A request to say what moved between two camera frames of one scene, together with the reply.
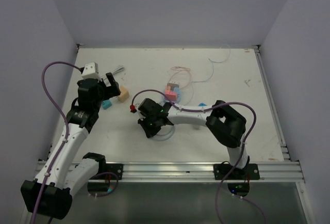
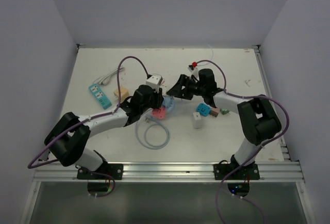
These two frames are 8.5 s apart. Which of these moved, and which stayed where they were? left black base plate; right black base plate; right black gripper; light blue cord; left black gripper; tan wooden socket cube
Moved: left black gripper; light blue cord; right black gripper
Stayed: right black base plate; left black base plate; tan wooden socket cube
